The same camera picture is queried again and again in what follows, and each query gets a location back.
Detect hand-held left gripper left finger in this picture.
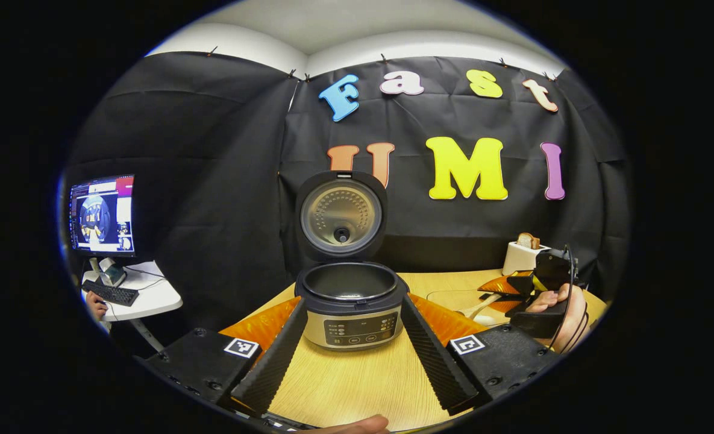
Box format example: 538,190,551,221
143,295,309,418

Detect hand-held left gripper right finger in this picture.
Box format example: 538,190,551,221
400,292,565,417

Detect wooden spoon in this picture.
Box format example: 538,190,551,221
458,294,503,320

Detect clear plastic rice container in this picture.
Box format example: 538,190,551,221
427,289,514,321

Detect grey silver rice cooker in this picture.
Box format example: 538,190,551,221
295,171,410,351

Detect white toaster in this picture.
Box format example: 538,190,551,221
503,241,551,277

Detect white side table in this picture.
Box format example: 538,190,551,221
81,260,184,351

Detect black keyboard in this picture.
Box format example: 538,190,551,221
83,279,139,307

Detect black backdrop cloth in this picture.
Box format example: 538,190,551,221
61,51,631,341

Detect computer monitor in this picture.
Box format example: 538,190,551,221
69,175,136,259

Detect black cable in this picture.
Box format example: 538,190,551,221
559,244,591,354

